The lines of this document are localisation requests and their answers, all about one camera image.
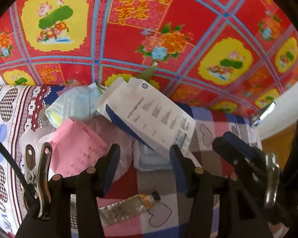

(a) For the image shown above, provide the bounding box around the white blue printed box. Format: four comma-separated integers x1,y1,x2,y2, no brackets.
95,77,196,158

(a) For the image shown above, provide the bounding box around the silver spring clamp right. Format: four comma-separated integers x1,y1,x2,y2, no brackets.
264,152,281,208

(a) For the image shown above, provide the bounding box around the silver spring clamp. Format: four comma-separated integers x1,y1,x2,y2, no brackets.
264,152,281,208
23,142,53,220

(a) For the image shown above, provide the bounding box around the silver ointment tube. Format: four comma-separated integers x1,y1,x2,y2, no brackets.
98,191,161,227

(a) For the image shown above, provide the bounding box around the pink paper receipt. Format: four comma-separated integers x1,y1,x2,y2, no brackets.
36,118,109,178

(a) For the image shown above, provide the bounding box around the silver spring clamp left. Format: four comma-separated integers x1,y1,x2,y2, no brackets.
23,142,53,220

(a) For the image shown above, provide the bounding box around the patchwork heart bed sheet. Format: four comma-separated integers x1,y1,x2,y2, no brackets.
0,85,260,237

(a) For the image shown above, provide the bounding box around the clear plastic packaging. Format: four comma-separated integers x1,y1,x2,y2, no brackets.
19,115,133,181

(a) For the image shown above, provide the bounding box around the smartphone on bed corner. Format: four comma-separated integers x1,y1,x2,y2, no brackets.
249,102,276,127

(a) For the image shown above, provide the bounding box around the red floral headboard cloth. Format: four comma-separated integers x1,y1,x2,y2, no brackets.
0,0,298,116

